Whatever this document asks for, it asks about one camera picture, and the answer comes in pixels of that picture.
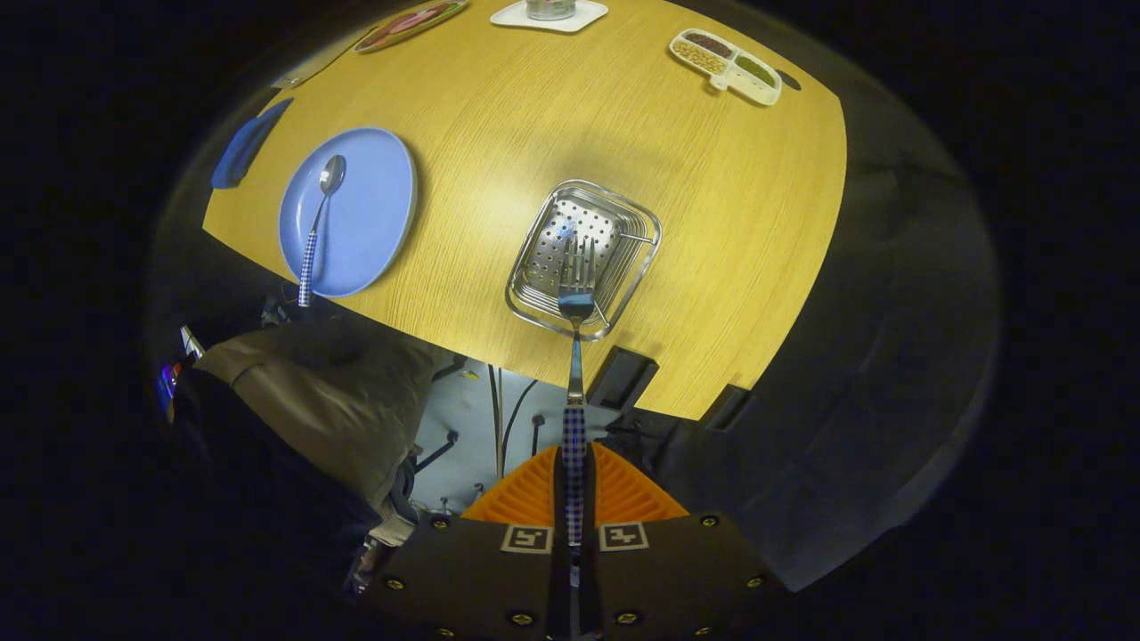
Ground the white divided tray of beans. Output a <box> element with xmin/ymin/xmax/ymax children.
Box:
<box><xmin>669</xmin><ymin>28</ymin><xmax>784</xmax><ymax>108</ymax></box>

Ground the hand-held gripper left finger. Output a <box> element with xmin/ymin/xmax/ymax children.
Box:
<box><xmin>356</xmin><ymin>442</ymin><xmax>571</xmax><ymax>641</ymax></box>

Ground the metal wire basket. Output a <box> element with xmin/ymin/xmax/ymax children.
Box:
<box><xmin>505</xmin><ymin>179</ymin><xmax>663</xmax><ymax>343</ymax></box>

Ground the lit electronic device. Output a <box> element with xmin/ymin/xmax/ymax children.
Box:
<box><xmin>156</xmin><ymin>325</ymin><xmax>206</xmax><ymax>424</ymax></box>

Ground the blue folded cloth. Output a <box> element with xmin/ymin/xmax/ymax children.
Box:
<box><xmin>210</xmin><ymin>97</ymin><xmax>295</xmax><ymax>190</ymax></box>

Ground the spoon with checkered handle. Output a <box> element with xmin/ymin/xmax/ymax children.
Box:
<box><xmin>297</xmin><ymin>154</ymin><xmax>347</xmax><ymax>308</ymax></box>

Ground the black table bracket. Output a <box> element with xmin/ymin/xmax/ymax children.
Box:
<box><xmin>588</xmin><ymin>345</ymin><xmax>660</xmax><ymax>412</ymax></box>
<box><xmin>699</xmin><ymin>385</ymin><xmax>752</xmax><ymax>433</ymax></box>

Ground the fork with checkered handle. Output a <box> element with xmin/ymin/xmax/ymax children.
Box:
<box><xmin>556</xmin><ymin>233</ymin><xmax>599</xmax><ymax>588</ymax></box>

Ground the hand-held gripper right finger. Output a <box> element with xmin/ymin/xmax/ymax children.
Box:
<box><xmin>574</xmin><ymin>442</ymin><xmax>789</xmax><ymax>641</ymax></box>

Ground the white square coaster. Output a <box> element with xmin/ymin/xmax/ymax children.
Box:
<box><xmin>489</xmin><ymin>0</ymin><xmax>610</xmax><ymax>34</ymax></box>

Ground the oval plate of sliced food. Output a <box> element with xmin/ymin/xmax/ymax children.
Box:
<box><xmin>353</xmin><ymin>0</ymin><xmax>470</xmax><ymax>54</ymax></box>

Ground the blue round plate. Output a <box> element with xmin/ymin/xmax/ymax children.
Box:
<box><xmin>278</xmin><ymin>126</ymin><xmax>419</xmax><ymax>298</ymax></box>

